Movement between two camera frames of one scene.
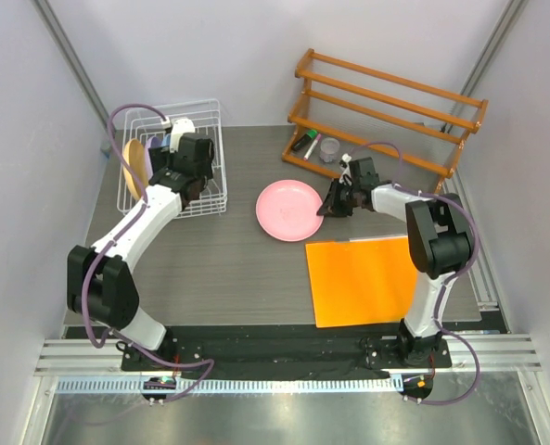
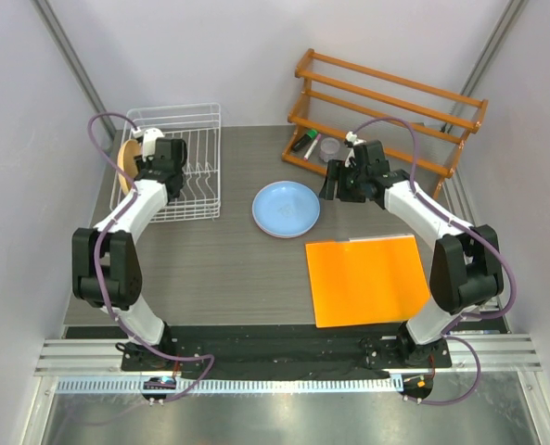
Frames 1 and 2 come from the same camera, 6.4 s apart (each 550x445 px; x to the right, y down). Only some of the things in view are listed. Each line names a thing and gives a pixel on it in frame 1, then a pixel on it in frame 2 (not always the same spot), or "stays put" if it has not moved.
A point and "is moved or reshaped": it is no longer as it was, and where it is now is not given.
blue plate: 166,140 is moved or reshaped
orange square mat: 362,282 stays put
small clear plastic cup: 328,148 stays put
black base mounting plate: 241,351 stays put
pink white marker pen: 312,146 stays put
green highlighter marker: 305,139 stays put
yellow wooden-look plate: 134,153 is moved or reshaped
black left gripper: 163,158 -> 143,165
